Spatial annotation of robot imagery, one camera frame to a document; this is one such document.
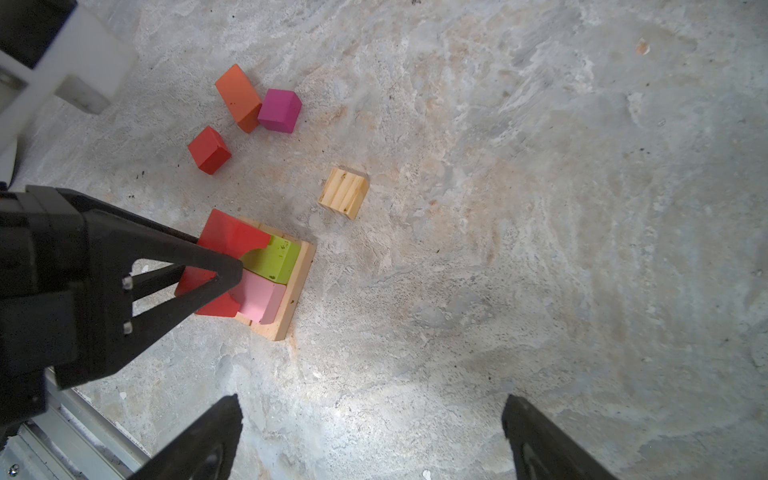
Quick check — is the red square block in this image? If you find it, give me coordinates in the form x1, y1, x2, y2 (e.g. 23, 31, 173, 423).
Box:
188, 126, 232, 175

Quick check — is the lime green rectangular block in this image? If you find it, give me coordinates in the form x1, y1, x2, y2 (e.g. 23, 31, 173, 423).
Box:
241, 236, 301, 285

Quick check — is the red arch block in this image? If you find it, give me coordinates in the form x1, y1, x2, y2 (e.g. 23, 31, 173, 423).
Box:
174, 209, 272, 318

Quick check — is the pink rectangular block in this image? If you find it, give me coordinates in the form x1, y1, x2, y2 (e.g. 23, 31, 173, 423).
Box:
230, 270, 286, 325

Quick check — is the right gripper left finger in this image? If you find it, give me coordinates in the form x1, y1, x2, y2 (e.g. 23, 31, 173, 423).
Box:
130, 394, 243, 480

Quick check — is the aluminium mounting rail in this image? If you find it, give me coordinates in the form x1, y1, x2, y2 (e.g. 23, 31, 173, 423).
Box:
1, 369, 149, 480

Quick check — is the magenta cube block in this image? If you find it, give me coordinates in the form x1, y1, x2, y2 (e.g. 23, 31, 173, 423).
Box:
258, 89, 302, 133

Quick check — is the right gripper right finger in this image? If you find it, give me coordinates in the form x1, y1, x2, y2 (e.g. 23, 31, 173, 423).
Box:
501, 395, 616, 480

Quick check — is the small ridged natural block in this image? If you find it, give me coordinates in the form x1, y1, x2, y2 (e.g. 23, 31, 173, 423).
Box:
318, 167, 369, 220

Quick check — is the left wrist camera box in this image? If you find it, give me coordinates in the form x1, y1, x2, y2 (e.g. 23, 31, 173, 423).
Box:
1, 1, 138, 148

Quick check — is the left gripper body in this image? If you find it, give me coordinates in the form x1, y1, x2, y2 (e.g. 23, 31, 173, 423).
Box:
1, 186, 86, 426

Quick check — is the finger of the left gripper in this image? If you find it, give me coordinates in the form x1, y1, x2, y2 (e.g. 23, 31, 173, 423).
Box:
54, 189, 243, 389

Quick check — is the orange rectangular block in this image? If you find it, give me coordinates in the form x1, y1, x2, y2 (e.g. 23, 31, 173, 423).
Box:
215, 64, 262, 134

